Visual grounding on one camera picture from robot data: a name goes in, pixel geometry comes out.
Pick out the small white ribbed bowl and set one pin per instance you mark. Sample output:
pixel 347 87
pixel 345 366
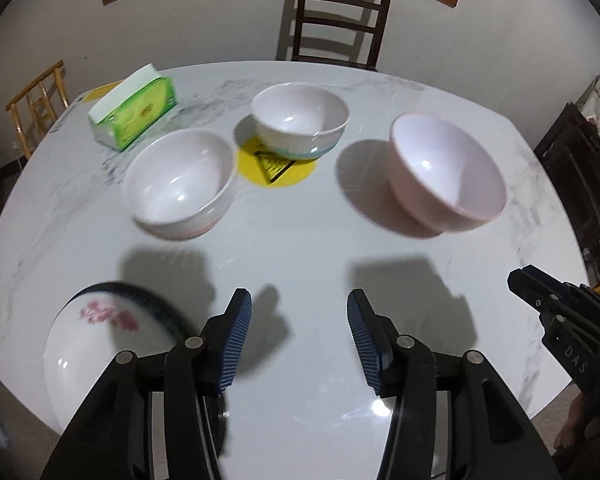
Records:
pixel 300 112

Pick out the round yellow warning sticker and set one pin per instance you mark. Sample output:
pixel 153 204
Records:
pixel 280 172

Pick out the person's right hand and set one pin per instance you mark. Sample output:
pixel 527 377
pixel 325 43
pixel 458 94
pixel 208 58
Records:
pixel 575 422

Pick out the bamboo chair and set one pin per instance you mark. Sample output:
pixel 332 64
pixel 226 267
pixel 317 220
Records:
pixel 37 105

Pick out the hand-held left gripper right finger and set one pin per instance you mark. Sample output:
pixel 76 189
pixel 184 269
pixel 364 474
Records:
pixel 366 347

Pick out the dark wooden chair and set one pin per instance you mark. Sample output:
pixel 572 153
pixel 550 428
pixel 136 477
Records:
pixel 337 20

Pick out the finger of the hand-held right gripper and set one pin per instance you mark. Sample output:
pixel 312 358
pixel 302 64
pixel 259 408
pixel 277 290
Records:
pixel 532 292
pixel 550 278

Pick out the green tissue pack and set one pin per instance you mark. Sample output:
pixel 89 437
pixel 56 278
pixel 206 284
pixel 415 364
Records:
pixel 140 110

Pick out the yellow rectangular label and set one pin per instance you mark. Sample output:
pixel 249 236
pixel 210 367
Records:
pixel 100 93

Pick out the pink bowl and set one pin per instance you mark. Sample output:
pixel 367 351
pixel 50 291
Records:
pixel 442 162

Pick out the large white ribbed bowl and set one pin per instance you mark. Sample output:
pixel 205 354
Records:
pixel 176 182

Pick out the white plate with pink flower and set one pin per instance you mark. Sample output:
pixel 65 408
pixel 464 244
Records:
pixel 95 360

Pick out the dark wooden furniture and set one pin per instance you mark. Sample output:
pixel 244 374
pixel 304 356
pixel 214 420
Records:
pixel 577 185

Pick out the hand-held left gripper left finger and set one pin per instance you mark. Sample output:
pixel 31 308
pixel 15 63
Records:
pixel 235 342

